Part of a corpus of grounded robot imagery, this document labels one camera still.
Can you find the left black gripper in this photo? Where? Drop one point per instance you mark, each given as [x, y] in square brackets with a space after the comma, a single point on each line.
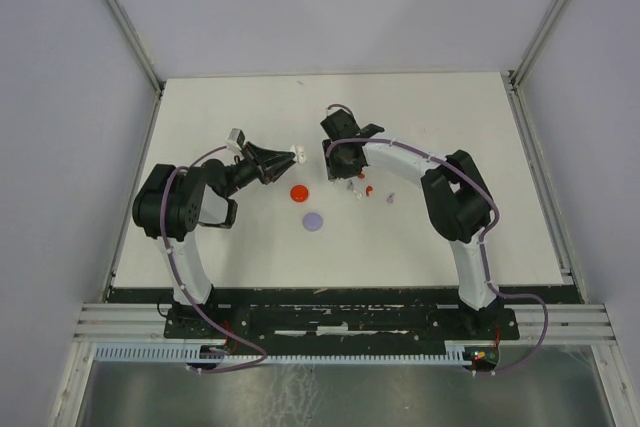
[274, 170]

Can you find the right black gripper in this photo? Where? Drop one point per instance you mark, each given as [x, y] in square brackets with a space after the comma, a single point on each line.
[334, 170]

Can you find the white round charging case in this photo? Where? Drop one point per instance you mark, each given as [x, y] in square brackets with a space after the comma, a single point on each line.
[299, 154]

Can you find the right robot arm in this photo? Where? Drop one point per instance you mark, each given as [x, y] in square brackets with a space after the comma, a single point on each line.
[459, 205]

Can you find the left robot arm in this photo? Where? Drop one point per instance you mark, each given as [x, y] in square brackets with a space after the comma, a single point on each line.
[174, 201]

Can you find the orange round charging case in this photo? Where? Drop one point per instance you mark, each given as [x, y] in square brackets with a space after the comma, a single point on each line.
[299, 193]

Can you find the purple round charging case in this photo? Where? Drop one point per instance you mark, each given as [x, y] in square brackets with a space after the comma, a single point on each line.
[312, 221]

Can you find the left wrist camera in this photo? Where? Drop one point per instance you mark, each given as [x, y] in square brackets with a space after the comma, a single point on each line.
[235, 140]

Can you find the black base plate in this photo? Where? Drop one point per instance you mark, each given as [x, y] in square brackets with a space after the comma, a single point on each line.
[470, 320]

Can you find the right aluminium frame post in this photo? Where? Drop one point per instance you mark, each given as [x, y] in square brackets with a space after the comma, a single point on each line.
[541, 36]

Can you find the aluminium frame post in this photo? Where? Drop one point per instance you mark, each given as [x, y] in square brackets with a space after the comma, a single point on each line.
[134, 43]
[541, 36]

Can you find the left aluminium frame post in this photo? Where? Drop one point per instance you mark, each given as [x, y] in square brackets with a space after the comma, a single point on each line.
[134, 43]

